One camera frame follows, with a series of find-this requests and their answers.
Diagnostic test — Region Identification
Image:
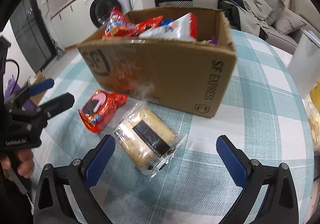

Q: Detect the red oreo cookie pack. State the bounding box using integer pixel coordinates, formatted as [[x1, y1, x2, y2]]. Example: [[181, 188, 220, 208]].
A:
[[78, 90, 128, 133]]

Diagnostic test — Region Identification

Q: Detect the clear cracker pack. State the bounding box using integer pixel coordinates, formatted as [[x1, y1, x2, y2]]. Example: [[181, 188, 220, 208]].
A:
[[113, 100, 189, 178]]

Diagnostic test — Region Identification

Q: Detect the large red snack bag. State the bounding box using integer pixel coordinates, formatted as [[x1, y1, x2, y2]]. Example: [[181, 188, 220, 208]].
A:
[[102, 7, 140, 40]]

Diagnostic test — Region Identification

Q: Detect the white red snack bag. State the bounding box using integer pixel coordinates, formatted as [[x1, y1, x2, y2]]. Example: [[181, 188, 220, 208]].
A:
[[139, 13, 197, 42]]

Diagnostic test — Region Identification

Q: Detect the purple candy bag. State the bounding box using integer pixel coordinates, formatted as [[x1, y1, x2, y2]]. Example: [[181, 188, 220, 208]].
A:
[[201, 36, 218, 46]]

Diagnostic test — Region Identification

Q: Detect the blue oreo cookie pack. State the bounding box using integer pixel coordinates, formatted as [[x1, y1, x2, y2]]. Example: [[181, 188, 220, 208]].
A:
[[161, 19, 173, 26]]

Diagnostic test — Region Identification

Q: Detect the left hand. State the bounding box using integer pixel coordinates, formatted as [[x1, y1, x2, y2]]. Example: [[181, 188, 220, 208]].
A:
[[1, 149, 35, 181]]

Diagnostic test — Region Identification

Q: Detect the floor cardboard box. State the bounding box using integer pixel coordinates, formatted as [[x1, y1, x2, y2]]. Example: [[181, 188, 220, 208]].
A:
[[25, 71, 46, 106]]

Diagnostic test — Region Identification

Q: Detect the black glass door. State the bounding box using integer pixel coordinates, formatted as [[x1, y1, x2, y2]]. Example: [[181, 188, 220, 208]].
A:
[[10, 0, 57, 73]]

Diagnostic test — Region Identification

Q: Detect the white kitchen cabinet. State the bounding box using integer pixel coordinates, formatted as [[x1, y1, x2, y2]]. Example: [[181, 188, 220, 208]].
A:
[[51, 0, 98, 48]]

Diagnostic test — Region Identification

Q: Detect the teal plaid tablecloth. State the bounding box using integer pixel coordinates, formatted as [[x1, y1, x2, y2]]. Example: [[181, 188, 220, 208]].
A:
[[33, 30, 314, 223]]

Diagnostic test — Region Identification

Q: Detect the clear snack jar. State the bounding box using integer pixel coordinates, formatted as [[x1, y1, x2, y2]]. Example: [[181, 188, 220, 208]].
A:
[[305, 84, 319, 152]]

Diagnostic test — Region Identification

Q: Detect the white cylindrical container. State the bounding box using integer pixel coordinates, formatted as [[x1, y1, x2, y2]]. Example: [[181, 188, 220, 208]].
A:
[[287, 30, 320, 99]]

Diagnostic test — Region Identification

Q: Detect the brown SF cardboard box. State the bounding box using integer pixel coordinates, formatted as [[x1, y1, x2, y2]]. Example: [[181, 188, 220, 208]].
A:
[[78, 7, 236, 118]]

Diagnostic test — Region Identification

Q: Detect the black patterned chair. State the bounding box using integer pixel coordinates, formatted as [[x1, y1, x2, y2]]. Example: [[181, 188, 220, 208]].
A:
[[155, 0, 193, 8]]

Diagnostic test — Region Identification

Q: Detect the grey sofa cushion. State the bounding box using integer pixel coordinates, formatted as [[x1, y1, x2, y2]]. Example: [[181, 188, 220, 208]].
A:
[[273, 8, 307, 35]]

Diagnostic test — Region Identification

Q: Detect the grey sofa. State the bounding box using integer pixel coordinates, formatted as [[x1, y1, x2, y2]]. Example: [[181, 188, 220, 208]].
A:
[[193, 0, 319, 54]]

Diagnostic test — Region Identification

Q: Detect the grey clothes pile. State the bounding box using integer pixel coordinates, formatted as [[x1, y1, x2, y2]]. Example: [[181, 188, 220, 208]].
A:
[[217, 0, 272, 40]]

